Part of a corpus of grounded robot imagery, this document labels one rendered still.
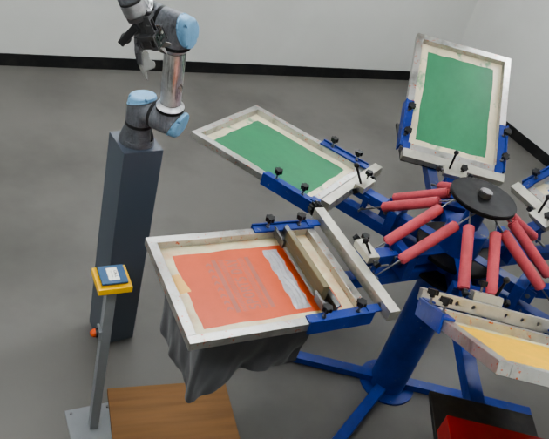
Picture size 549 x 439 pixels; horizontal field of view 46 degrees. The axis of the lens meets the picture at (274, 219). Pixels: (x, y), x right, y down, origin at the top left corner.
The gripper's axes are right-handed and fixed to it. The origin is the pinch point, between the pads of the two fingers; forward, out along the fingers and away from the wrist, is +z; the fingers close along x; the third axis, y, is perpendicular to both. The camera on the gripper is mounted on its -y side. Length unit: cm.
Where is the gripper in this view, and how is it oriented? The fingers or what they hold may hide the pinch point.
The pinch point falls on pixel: (155, 67)
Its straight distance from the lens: 230.1
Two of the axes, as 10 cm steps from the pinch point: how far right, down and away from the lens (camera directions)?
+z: 2.6, 6.8, 6.9
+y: 9.1, 0.7, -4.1
